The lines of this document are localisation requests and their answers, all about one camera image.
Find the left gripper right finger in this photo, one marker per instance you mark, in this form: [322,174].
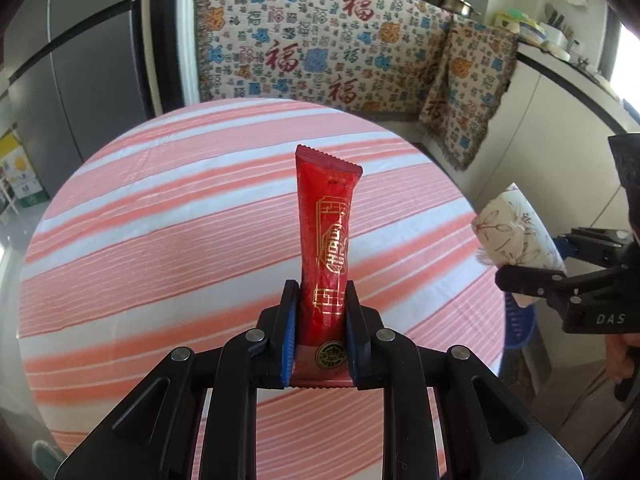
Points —
[446,414]

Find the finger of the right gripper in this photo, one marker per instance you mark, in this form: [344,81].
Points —
[585,247]
[552,285]

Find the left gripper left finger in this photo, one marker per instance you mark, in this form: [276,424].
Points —
[194,414]

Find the floral tissue pack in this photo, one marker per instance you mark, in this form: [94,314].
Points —
[510,232]

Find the red stick wrapper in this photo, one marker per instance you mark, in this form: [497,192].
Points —
[325,186]

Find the blue trash bin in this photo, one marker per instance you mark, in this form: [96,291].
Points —
[520,323]

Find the person's right hand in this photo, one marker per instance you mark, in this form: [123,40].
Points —
[619,365]

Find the pink striped tablecloth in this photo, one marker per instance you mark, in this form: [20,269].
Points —
[180,231]

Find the steel pot with lid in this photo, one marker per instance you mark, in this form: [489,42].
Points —
[460,7]

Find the patterned fu blanket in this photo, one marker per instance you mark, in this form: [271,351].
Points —
[400,59]

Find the yellow cardboard box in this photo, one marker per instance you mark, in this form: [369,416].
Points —
[20,173]

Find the grey refrigerator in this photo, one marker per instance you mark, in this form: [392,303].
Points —
[77,80]

